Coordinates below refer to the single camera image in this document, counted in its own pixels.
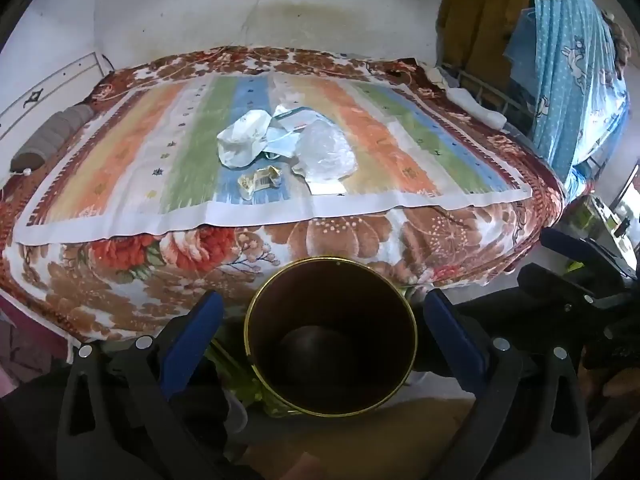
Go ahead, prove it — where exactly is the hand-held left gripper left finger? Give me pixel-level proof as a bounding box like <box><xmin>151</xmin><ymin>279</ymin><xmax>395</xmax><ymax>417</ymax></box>
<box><xmin>56</xmin><ymin>290</ymin><xmax>236</xmax><ymax>480</ymax></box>

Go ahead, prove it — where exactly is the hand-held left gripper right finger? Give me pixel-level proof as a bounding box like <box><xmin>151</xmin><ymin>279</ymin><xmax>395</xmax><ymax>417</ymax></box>
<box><xmin>422</xmin><ymin>289</ymin><xmax>596</xmax><ymax>480</ymax></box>

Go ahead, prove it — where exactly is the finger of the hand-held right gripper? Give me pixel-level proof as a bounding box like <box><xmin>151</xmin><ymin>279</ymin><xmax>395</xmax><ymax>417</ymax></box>
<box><xmin>516</xmin><ymin>262</ymin><xmax>640</xmax><ymax>318</ymax></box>
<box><xmin>540</xmin><ymin>229</ymin><xmax>640</xmax><ymax>281</ymax></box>

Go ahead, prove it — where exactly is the dark bin with gold rim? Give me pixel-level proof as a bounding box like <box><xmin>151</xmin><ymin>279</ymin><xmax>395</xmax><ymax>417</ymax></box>
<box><xmin>244</xmin><ymin>256</ymin><xmax>418</xmax><ymax>418</ymax></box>

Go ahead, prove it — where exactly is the yellow wrapper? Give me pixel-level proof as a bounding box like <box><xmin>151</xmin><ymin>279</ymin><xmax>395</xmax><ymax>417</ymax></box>
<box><xmin>237</xmin><ymin>166</ymin><xmax>283</xmax><ymax>201</ymax></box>

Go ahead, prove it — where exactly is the white paper bag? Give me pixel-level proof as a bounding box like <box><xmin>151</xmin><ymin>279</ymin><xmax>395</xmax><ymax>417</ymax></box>
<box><xmin>216</xmin><ymin>109</ymin><xmax>273</xmax><ymax>168</ymax></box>

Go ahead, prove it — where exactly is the blue face mask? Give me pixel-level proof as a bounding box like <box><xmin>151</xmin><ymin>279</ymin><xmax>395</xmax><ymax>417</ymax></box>
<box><xmin>265</xmin><ymin>127</ymin><xmax>302</xmax><ymax>161</ymax></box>

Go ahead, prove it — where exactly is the clear plastic bag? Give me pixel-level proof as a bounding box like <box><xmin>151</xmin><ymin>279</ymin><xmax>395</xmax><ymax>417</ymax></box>
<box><xmin>294</xmin><ymin>119</ymin><xmax>358</xmax><ymax>183</ymax></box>

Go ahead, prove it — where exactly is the white blue printed packet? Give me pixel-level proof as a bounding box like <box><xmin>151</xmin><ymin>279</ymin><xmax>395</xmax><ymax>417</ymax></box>
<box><xmin>272</xmin><ymin>105</ymin><xmax>321</xmax><ymax>133</ymax></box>

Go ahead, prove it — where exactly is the white folded cloth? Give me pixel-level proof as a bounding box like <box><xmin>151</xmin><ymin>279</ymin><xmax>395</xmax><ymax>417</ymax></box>
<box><xmin>442</xmin><ymin>87</ymin><xmax>508</xmax><ymax>128</ymax></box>

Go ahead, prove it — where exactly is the floral blanket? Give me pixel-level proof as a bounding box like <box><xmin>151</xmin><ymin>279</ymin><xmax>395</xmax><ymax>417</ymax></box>
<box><xmin>0</xmin><ymin>46</ymin><xmax>566</xmax><ymax>346</ymax></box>

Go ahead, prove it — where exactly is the metal rack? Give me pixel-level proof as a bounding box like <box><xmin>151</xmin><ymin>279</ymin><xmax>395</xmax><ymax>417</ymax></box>
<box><xmin>442</xmin><ymin>62</ymin><xmax>532</xmax><ymax>133</ymax></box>

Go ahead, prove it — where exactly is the striped mat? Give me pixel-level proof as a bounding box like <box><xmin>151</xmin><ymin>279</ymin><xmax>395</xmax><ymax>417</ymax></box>
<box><xmin>14</xmin><ymin>72</ymin><xmax>533</xmax><ymax>246</ymax></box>

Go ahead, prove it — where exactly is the blue printed cloth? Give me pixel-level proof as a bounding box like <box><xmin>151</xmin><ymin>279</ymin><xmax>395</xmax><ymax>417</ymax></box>
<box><xmin>522</xmin><ymin>0</ymin><xmax>631</xmax><ymax>181</ymax></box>

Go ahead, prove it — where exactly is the white paper piece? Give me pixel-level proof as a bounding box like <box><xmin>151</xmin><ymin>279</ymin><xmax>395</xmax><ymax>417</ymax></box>
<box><xmin>306</xmin><ymin>179</ymin><xmax>347</xmax><ymax>196</ymax></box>

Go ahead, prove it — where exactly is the light blue cloth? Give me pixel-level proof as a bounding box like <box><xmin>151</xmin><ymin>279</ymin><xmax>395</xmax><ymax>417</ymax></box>
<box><xmin>504</xmin><ymin>7</ymin><xmax>540</xmax><ymax>92</ymax></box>

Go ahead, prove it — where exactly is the mustard yellow cloth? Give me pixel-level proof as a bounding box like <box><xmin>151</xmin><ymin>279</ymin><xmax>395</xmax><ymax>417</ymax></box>
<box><xmin>437</xmin><ymin>0</ymin><xmax>533</xmax><ymax>91</ymax></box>

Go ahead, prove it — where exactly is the grey bolster pillow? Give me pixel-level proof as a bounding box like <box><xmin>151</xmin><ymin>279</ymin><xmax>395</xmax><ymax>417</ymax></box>
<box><xmin>11</xmin><ymin>105</ymin><xmax>96</xmax><ymax>173</ymax></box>

